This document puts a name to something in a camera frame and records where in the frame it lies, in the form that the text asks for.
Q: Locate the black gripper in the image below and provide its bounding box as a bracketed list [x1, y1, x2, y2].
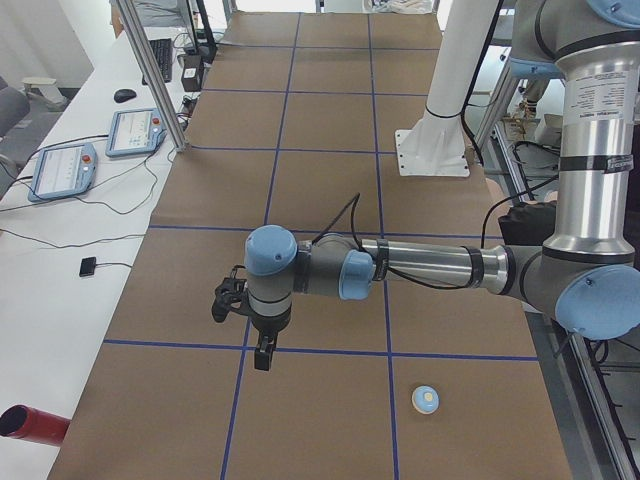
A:
[253, 319, 284, 371]

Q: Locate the blue bell with cream button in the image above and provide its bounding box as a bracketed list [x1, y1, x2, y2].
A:
[411, 385, 440, 415]

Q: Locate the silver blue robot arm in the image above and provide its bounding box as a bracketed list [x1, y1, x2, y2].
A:
[242, 1, 639, 370]

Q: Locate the small black puck device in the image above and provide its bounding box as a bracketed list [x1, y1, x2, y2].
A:
[79, 256, 97, 278]

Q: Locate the far blue teach pendant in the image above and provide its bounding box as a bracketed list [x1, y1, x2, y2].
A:
[105, 108, 166, 158]

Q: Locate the blue teach pendant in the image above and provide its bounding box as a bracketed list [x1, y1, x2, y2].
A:
[105, 108, 166, 158]
[28, 143, 98, 202]

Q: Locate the red cylinder tube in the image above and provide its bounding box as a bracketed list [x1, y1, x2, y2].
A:
[1, 405, 70, 447]

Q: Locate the near blue teach pendant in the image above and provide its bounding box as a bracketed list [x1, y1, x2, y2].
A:
[28, 143, 98, 202]

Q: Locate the black box with label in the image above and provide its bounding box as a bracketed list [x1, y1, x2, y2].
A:
[181, 55, 204, 92]

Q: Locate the black computer mouse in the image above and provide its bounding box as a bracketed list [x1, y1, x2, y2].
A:
[113, 88, 137, 104]

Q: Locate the black monitor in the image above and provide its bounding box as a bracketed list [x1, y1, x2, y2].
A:
[186, 0, 217, 64]

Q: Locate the black keyboard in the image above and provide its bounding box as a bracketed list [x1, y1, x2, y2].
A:
[149, 38, 173, 83]

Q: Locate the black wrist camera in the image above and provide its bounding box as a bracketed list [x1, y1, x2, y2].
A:
[211, 265, 249, 323]

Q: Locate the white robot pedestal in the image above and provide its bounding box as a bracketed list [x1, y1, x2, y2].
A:
[395, 0, 500, 178]

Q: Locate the aluminium frame post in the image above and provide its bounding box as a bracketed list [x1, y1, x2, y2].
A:
[115, 0, 187, 152]

